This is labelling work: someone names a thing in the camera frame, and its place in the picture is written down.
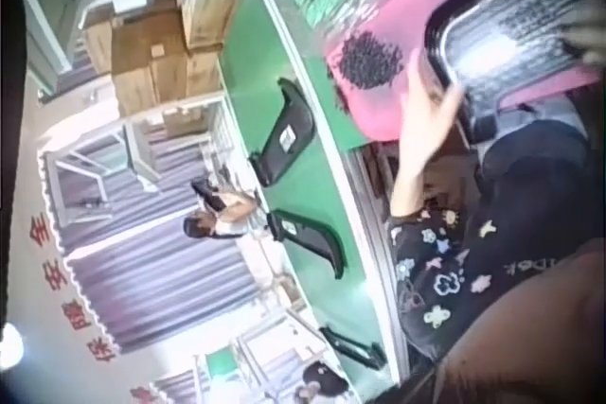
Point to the stack of cardboard boxes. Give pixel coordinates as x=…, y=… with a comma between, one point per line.
x=156, y=49

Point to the person's left fingers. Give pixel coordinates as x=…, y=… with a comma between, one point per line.
x=445, y=99

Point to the black parts tray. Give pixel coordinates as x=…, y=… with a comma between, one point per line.
x=511, y=30

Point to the person's right hand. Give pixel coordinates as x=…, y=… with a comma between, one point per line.
x=587, y=40

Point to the person's legs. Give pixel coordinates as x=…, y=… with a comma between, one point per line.
x=535, y=163

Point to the person's left hand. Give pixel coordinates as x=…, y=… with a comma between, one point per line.
x=426, y=120

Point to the empty black plastic tray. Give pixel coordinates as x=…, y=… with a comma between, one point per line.
x=308, y=243
x=352, y=349
x=286, y=134

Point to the purple striped curtain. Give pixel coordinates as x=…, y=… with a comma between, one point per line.
x=156, y=276

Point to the white metal frame rack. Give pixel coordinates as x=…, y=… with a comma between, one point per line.
x=137, y=144

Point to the green conveyor table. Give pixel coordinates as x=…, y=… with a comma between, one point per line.
x=293, y=148

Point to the pile of small black parts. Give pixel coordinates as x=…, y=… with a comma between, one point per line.
x=371, y=61

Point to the pink work mat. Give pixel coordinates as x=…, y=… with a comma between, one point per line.
x=374, y=106

